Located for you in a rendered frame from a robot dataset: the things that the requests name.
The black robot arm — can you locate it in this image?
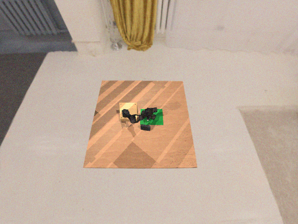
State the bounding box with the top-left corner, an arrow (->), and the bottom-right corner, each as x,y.
122,108 -> 157,123

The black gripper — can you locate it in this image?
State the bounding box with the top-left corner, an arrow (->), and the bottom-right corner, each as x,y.
141,110 -> 156,120

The green circuit board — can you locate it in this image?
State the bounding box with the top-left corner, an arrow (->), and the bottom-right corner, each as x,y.
140,109 -> 163,125

